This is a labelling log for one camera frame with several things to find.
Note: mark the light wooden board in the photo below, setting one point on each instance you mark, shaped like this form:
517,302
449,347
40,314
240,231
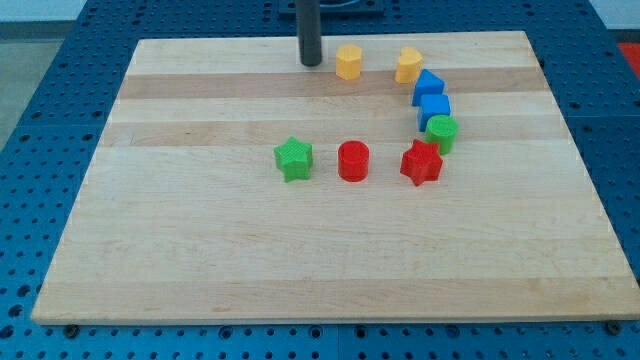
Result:
183,218

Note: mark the green cylinder block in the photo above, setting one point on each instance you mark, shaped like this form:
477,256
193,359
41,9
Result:
442,129

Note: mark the blue cube block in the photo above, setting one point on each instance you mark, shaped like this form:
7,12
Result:
430,105

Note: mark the red cylinder block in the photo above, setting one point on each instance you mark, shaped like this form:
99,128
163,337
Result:
353,161

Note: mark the red star block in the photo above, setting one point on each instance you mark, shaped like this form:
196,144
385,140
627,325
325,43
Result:
421,162

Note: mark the yellow heart block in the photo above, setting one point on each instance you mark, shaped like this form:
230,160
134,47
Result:
409,65

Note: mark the green star block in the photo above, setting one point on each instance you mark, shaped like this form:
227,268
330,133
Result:
294,159

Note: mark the blue triangle block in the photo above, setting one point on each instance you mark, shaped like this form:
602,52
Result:
427,84

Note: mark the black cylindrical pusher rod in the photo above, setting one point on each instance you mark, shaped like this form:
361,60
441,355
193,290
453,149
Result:
308,19

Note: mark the yellow hexagon block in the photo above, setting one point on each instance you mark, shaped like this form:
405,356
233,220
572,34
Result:
348,62

